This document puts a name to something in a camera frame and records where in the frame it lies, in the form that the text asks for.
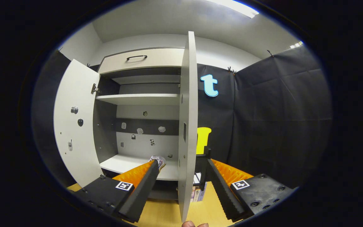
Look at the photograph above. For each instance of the black backdrop cloth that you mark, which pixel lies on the black backdrop cloth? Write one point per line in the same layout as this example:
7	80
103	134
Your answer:
279	110

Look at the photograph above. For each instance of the beige cabinet drawer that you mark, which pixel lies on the beige cabinet drawer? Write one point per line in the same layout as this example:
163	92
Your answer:
156	60

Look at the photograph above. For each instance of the metal door hinge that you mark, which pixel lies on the metal door hinge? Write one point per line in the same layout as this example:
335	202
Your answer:
95	89

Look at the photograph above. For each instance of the white cabinet door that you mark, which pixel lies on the white cabinet door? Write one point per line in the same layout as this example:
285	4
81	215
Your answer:
74	132
187	94

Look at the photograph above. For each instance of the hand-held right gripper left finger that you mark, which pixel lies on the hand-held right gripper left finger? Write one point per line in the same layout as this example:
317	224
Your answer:
140	192

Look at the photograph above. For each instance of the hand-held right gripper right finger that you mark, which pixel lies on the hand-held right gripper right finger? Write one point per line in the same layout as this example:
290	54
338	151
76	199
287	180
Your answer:
221	189

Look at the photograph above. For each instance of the white cabinet shelf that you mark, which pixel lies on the white cabinet shelf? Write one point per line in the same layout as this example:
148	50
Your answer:
143	99
121	164

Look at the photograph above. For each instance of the long ceiling light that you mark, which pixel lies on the long ceiling light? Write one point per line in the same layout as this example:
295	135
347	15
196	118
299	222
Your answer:
238	7

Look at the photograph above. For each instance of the upright books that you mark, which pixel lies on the upright books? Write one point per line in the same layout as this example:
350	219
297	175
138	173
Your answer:
197	192

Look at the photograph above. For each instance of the small ceiling light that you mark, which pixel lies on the small ceiling light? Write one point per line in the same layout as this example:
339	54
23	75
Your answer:
296	44

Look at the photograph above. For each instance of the black clip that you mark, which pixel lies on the black clip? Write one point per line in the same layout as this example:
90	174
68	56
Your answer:
269	53
231	69

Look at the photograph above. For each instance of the white shoe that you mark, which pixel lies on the white shoe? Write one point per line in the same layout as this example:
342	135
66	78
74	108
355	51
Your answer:
160	161

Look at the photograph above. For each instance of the white shoe cabinet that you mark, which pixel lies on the white shoe cabinet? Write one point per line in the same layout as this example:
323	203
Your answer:
143	142

